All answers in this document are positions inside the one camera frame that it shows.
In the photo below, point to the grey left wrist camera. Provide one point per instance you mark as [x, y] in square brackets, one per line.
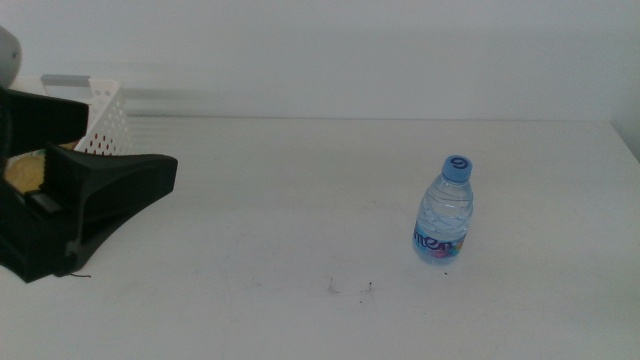
[7, 55]

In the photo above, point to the white perforated plastic basket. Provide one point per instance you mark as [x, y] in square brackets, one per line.
[112, 115]

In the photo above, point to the clear water bottle blue cap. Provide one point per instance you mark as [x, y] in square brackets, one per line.
[444, 215]

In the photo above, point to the short black thread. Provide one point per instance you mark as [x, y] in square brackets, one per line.
[82, 275]

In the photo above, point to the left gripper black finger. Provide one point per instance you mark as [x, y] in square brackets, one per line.
[45, 120]
[115, 185]

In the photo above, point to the yellow tea bottle white cap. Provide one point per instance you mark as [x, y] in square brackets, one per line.
[22, 175]

